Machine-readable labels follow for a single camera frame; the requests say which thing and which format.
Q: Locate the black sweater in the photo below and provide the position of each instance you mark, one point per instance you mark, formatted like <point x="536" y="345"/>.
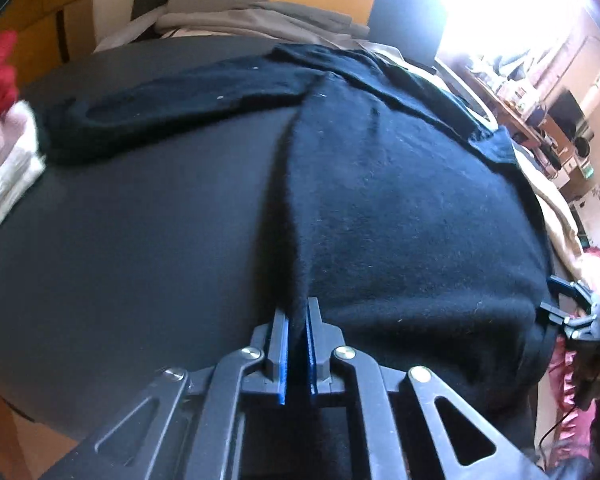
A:
<point x="390" y="200"/>

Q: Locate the beige grey cloth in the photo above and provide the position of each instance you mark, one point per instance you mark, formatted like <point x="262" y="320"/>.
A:
<point x="260" y="22"/>

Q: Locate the white curved rail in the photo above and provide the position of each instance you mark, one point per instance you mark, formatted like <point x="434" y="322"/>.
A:
<point x="472" y="97"/>

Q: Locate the dark headboard panel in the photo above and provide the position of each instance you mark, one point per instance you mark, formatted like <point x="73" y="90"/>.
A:
<point x="405" y="15"/>

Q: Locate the folded light towels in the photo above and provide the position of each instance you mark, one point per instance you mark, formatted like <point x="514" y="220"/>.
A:
<point x="5" y="170"/>

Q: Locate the pink cloth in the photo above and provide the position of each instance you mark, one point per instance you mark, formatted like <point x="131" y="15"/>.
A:
<point x="567" y="365"/>

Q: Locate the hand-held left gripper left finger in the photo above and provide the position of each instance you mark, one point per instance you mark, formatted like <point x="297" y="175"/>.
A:
<point x="281" y="360"/>

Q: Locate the black monitor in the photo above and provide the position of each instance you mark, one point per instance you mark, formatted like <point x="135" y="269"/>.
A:
<point x="566" y="112"/>

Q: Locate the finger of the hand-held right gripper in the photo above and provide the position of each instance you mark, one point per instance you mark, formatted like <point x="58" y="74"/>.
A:
<point x="570" y="285"/>
<point x="555" y="312"/>

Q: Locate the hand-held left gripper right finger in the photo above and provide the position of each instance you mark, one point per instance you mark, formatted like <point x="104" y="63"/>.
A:
<point x="311" y="360"/>

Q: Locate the wooden desk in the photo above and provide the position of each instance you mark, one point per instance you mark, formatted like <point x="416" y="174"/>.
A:
<point x="517" y="120"/>

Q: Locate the wooden cabinet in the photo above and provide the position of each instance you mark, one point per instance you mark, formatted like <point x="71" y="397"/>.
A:
<point x="45" y="10"/>

